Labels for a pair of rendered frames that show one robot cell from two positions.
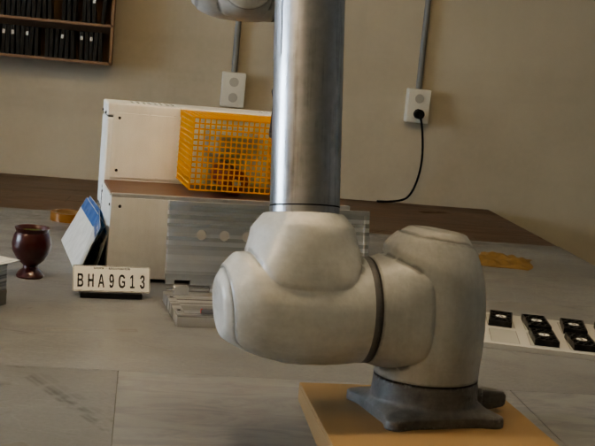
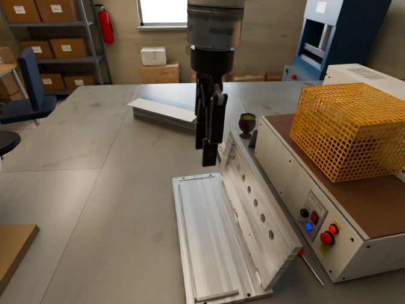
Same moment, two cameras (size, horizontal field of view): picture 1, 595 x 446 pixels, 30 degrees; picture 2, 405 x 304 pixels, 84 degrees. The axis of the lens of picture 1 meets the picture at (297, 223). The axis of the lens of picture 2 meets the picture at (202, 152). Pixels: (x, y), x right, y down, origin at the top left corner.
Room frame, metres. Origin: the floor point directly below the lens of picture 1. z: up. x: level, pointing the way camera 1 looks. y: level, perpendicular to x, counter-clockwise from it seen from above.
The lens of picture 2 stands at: (2.24, -0.41, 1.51)
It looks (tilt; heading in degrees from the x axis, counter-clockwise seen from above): 36 degrees down; 95
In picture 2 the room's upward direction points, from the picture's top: straight up
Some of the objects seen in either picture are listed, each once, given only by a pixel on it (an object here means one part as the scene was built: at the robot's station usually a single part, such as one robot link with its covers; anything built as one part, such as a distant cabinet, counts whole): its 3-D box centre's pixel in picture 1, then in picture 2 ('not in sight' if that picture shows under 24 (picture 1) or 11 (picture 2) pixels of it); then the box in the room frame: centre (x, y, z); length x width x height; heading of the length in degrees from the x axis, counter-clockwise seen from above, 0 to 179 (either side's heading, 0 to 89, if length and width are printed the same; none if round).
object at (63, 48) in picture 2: not in sight; (70, 47); (-0.01, 3.03, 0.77); 0.42 x 0.17 x 0.26; 10
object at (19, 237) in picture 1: (31, 251); (246, 126); (2.37, 0.57, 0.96); 0.09 x 0.09 x 0.11
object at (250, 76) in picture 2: not in sight; (244, 84); (2.63, 3.42, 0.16); 0.50 x 0.38 x 0.32; 19
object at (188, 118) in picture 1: (232, 151); (349, 128); (2.60, 0.17, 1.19); 0.23 x 0.20 x 0.17; 105
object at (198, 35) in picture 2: not in sight; (214, 28); (2.22, 0.01, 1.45); 0.09 x 0.09 x 0.06
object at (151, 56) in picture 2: not in sight; (154, 56); (1.18, 3.24, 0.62); 0.36 x 0.29 x 0.22; 8
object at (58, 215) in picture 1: (68, 216); not in sight; (3.12, 0.65, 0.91); 0.10 x 0.10 x 0.02
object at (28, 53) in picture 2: not in sight; (30, 104); (0.28, 1.62, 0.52); 0.60 x 0.58 x 1.04; 8
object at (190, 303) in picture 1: (275, 307); (211, 222); (2.23, 0.03, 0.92); 0.44 x 0.21 x 0.04; 105
